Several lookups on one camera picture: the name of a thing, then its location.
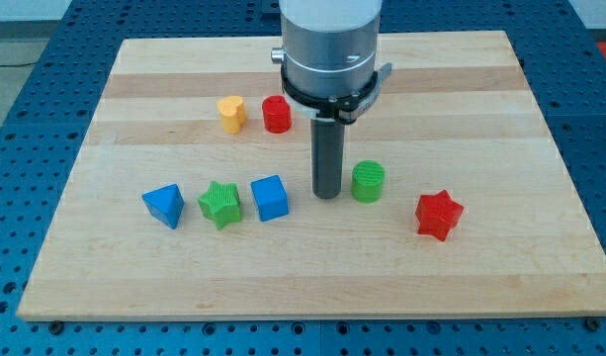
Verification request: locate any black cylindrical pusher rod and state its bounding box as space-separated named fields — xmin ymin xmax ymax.
xmin=310 ymin=120 xmax=344 ymax=200

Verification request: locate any blue cube block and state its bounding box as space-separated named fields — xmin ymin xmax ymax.
xmin=250 ymin=175 xmax=289 ymax=222

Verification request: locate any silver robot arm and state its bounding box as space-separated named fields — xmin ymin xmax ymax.
xmin=271 ymin=0 xmax=383 ymax=98

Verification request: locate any red star block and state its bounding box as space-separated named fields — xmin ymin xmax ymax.
xmin=415 ymin=190 xmax=465 ymax=242

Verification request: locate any green star block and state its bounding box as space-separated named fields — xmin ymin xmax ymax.
xmin=198 ymin=181 xmax=242 ymax=230

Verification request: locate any wooden board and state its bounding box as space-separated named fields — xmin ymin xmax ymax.
xmin=17 ymin=31 xmax=606 ymax=321

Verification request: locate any green cylinder block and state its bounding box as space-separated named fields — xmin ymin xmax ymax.
xmin=351 ymin=160 xmax=386 ymax=204

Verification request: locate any black clamp ring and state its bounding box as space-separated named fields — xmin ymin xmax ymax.
xmin=280 ymin=62 xmax=394 ymax=126

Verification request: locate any yellow heart block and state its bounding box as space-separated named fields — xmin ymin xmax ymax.
xmin=216 ymin=96 xmax=247 ymax=134

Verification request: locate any red cylinder block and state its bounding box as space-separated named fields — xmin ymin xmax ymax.
xmin=262 ymin=95 xmax=292 ymax=134

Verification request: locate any blue triangle block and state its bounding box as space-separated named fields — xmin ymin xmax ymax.
xmin=141 ymin=184 xmax=184 ymax=229

